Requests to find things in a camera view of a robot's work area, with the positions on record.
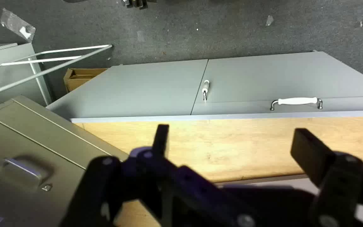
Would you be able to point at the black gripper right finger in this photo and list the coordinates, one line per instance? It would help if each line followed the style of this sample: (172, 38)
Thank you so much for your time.
(312, 155)

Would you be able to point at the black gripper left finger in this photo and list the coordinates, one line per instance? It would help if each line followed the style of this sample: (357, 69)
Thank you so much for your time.
(161, 140)

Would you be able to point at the grey cabinet with wooden top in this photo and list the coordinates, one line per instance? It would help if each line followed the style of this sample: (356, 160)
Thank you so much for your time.
(126, 103)

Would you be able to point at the olive metal filing cabinet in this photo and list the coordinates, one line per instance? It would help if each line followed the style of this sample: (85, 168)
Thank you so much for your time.
(42, 160)

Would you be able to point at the silver tape piece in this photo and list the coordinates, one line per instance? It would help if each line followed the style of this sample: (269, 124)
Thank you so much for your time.
(15, 23)

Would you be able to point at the white drawer handle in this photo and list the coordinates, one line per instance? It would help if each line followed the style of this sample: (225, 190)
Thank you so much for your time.
(297, 101)

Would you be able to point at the small metal cabinet handle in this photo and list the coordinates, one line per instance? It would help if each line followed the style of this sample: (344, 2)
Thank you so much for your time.
(206, 88)

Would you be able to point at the white wire rack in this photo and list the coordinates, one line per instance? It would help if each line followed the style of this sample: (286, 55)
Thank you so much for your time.
(60, 57)

